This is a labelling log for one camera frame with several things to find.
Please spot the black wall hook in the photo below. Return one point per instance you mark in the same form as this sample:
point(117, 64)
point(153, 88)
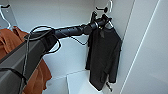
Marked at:
point(101, 7)
point(4, 5)

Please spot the white wardrobe door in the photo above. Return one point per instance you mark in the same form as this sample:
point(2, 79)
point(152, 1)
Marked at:
point(150, 50)

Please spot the white wardrobe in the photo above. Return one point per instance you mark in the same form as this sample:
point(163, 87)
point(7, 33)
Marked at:
point(63, 13)

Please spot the black garment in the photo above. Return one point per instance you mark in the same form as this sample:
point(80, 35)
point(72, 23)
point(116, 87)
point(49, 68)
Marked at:
point(103, 56)

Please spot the orange garment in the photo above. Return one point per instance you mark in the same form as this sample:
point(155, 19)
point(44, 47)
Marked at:
point(40, 80)

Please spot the white clothes hanger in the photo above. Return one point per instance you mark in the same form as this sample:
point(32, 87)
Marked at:
point(10, 18)
point(110, 11)

